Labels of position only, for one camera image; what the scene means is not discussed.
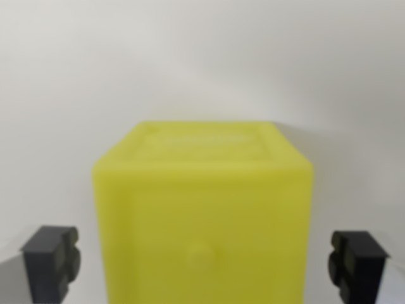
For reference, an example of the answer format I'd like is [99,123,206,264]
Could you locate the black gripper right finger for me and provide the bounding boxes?
[327,230,405,304]

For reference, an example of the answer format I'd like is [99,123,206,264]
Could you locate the yellow cube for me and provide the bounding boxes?
[90,120,315,304]

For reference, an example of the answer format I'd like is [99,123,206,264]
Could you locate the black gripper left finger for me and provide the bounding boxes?
[0,225,82,304]

